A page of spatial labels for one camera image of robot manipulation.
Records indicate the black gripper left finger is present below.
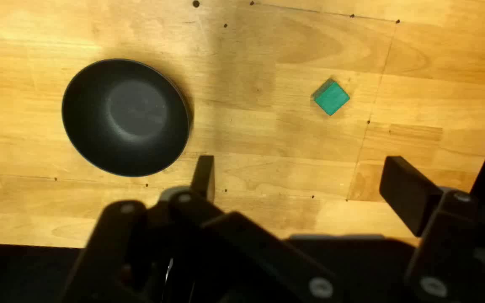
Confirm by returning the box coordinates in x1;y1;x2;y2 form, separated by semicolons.
63;155;335;303

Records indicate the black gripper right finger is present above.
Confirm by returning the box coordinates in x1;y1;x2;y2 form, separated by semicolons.
379;155;485;303

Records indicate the green block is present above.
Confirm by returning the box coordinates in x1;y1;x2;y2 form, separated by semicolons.
310;78;352;118

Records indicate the black bowl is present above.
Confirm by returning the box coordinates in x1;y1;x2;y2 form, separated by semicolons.
61;58;194;179

